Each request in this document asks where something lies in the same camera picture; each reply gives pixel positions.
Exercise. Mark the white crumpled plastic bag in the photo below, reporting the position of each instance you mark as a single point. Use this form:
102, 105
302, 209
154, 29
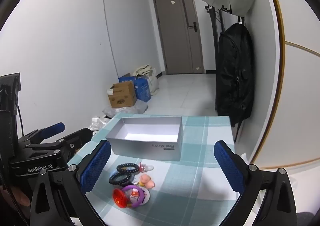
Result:
98, 122

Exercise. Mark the teal checkered tablecloth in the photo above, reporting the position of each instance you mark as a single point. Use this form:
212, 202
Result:
200, 141

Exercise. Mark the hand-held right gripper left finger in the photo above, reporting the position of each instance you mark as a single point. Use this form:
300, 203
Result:
96, 166

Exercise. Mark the beige cloth bag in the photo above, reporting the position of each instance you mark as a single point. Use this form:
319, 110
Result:
145, 70

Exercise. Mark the white sack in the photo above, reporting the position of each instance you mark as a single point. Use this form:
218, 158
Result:
153, 83

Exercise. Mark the black coat rack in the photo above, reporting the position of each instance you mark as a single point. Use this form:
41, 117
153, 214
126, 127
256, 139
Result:
213, 28

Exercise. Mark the white round badge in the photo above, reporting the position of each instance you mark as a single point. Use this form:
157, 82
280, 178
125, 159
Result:
146, 198

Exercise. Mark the grey cardboard box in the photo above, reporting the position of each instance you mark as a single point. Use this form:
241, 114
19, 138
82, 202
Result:
150, 151

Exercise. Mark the clear pink pacifier toy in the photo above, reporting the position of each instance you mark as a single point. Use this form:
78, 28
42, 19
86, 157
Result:
147, 167

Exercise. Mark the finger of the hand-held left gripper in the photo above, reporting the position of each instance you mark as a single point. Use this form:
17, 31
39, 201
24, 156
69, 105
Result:
53, 127
75, 141

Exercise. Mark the brown cardboard box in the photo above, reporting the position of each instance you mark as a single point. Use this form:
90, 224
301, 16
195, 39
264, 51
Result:
122, 96

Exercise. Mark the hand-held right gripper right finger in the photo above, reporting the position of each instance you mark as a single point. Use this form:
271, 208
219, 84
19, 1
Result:
228, 166

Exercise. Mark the person's left hand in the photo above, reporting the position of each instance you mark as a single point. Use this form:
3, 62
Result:
17, 197

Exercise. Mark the grey brown door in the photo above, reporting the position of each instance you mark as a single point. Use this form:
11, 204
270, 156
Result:
175, 36

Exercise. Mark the blue cardboard box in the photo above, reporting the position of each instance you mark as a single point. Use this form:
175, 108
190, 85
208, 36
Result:
143, 90
124, 79

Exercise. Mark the black backpack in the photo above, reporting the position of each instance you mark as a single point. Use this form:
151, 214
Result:
232, 71

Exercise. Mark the white panel with gold trim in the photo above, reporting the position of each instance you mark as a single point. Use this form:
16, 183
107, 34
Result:
300, 103

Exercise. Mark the pink pig toy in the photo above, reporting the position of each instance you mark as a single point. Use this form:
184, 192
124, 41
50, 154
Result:
145, 178

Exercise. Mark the clear plastic bag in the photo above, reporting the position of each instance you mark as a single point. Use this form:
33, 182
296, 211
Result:
125, 110

